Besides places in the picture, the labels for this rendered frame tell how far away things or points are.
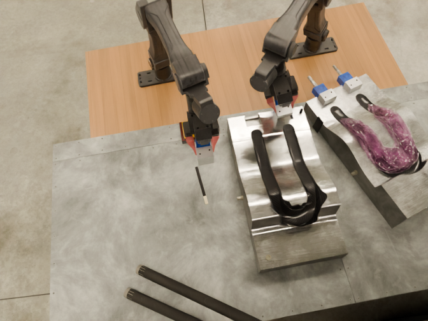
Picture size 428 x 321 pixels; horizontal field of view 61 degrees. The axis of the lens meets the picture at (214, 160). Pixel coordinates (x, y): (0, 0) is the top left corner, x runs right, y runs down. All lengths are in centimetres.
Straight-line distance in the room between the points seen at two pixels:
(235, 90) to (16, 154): 154
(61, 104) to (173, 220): 156
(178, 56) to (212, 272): 63
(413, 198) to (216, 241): 60
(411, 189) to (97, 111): 110
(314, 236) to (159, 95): 76
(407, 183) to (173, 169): 74
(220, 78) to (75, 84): 140
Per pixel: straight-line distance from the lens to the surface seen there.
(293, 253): 111
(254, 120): 127
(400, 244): 128
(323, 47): 158
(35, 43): 301
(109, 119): 141
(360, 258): 122
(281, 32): 104
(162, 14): 104
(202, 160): 111
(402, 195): 121
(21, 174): 243
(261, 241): 111
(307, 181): 113
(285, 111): 120
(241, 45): 156
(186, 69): 96
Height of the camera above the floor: 194
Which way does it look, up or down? 64 degrees down
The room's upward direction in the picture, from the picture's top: 4 degrees counter-clockwise
